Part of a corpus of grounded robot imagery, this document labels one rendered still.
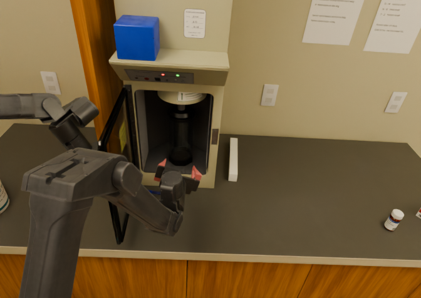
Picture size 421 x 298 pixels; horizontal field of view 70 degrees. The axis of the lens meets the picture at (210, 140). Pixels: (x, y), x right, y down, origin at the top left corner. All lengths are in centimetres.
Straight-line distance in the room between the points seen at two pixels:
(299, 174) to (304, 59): 52
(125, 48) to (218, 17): 27
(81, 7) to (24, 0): 68
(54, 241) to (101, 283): 92
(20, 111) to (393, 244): 122
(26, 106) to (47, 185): 41
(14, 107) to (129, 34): 32
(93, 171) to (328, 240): 93
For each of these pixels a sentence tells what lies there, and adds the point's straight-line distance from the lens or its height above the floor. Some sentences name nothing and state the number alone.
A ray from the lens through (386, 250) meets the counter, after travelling 126.
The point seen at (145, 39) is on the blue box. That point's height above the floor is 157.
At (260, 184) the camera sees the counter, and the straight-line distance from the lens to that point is 129.
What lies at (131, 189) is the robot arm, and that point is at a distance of 49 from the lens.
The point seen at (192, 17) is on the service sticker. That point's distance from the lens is 90.
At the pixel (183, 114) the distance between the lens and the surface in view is 108.
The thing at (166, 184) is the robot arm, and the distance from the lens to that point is 79.
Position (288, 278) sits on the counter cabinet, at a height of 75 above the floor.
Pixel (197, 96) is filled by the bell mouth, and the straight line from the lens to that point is 103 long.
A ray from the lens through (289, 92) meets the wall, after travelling 151.
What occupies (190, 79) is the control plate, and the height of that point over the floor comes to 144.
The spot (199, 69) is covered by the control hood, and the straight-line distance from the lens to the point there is 82.
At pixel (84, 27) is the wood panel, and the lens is 87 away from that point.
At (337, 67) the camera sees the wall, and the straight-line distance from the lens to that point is 153.
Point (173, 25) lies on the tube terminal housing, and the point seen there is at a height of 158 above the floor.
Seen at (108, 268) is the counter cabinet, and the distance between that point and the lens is 123.
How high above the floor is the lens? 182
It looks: 36 degrees down
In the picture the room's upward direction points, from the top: 5 degrees clockwise
